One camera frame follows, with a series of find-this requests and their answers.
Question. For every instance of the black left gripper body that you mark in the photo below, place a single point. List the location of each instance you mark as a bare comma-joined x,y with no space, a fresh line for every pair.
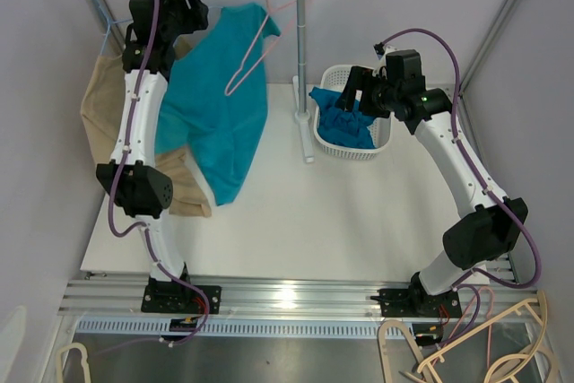
181,20

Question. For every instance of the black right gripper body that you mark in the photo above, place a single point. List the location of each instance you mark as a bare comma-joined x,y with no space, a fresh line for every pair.
383,95

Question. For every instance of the dark blue t shirt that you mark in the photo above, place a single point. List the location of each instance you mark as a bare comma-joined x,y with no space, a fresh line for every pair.
338,127

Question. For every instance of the teal t shirt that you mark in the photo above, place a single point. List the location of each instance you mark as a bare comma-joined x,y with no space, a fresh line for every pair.
216,101

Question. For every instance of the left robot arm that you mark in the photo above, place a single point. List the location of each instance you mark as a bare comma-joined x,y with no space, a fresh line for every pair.
130,178

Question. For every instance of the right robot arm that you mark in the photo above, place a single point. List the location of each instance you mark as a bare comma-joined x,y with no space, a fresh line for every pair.
487,226

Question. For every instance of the white perforated plastic basket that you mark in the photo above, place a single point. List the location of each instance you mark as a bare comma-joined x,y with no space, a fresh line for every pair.
334,78

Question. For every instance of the beige tank top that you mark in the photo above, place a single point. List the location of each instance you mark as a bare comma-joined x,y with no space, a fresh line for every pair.
101,111

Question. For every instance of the beige wooden hangers pile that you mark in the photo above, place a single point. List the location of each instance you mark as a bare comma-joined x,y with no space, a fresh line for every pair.
505,369

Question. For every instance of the aluminium corner frame post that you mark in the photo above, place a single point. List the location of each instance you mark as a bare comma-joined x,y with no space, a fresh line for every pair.
495,29

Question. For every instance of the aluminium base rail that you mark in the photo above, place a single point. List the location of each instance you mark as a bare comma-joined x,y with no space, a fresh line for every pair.
119,304

